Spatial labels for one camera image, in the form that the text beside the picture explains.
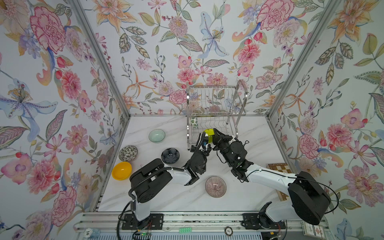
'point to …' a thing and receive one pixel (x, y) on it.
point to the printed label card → (317, 231)
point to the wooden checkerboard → (283, 167)
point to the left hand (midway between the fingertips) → (203, 134)
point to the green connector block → (185, 230)
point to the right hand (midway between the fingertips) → (212, 126)
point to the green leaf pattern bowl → (194, 121)
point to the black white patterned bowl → (128, 153)
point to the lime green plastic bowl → (210, 132)
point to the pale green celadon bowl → (157, 135)
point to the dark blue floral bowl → (170, 155)
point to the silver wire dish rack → (214, 107)
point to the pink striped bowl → (215, 187)
